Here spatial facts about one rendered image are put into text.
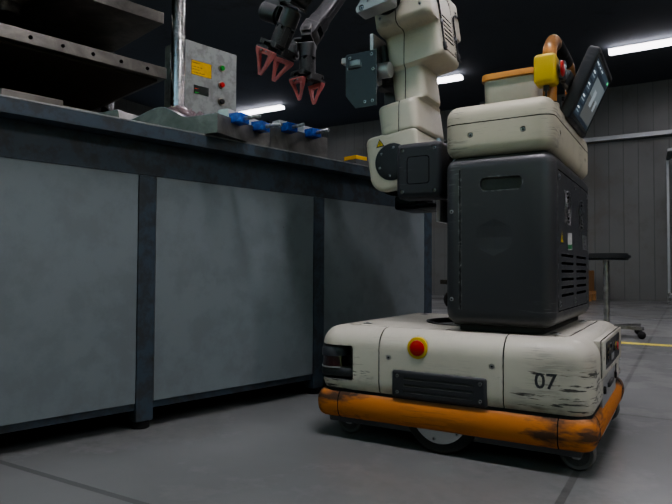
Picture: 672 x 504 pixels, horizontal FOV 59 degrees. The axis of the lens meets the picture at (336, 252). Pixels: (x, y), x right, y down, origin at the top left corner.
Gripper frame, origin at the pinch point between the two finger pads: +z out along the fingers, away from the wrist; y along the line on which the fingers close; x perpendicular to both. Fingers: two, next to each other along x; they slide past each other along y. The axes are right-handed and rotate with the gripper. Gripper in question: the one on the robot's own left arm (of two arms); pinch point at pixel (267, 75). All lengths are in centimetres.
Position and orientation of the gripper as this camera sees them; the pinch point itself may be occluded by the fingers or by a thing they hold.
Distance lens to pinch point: 184.0
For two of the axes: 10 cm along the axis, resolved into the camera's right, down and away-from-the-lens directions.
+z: -3.9, 9.0, 1.9
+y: -5.0, -0.3, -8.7
